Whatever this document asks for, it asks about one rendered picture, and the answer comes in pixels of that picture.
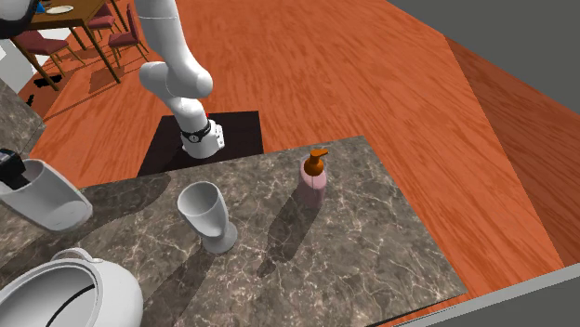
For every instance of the white tapered container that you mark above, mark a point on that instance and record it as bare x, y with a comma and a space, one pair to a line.
47, 199

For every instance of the pink soap bottle orange pump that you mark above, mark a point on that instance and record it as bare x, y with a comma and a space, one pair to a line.
312, 185

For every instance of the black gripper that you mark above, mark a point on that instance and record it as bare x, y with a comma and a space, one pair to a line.
11, 170

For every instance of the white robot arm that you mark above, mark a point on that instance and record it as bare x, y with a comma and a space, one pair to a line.
176, 86

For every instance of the white round pot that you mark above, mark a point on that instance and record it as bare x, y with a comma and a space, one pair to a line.
108, 290

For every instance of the wooden dining table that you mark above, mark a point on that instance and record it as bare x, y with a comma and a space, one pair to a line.
84, 11

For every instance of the wooden chair red seat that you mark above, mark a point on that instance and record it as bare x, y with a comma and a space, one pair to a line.
100, 21
122, 40
41, 45

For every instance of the dark robot stand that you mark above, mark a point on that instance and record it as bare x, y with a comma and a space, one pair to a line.
242, 133

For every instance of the white goblet cup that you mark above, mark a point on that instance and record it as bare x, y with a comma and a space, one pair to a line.
201, 210

